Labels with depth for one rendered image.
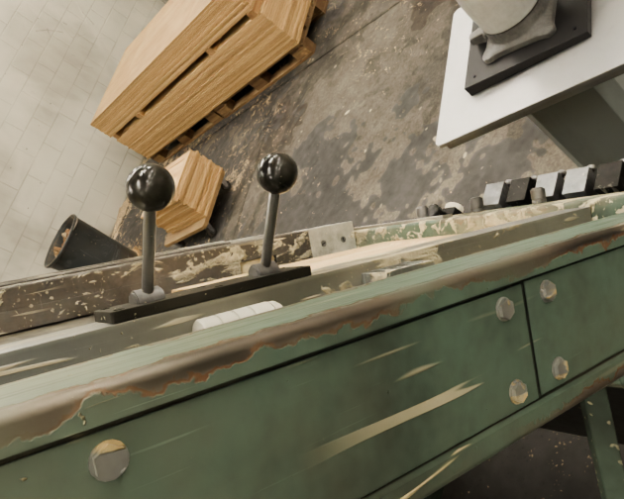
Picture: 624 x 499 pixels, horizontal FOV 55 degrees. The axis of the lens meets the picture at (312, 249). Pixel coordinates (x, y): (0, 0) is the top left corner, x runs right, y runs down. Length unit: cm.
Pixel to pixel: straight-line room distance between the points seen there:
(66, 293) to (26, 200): 552
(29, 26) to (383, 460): 718
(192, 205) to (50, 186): 267
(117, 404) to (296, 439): 9
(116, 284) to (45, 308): 12
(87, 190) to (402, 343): 652
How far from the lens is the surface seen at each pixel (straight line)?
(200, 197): 433
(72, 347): 49
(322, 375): 29
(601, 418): 72
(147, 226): 50
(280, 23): 456
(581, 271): 46
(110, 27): 779
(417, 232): 121
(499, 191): 133
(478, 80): 157
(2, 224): 643
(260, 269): 57
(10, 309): 103
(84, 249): 535
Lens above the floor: 165
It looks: 31 degrees down
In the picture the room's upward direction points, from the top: 59 degrees counter-clockwise
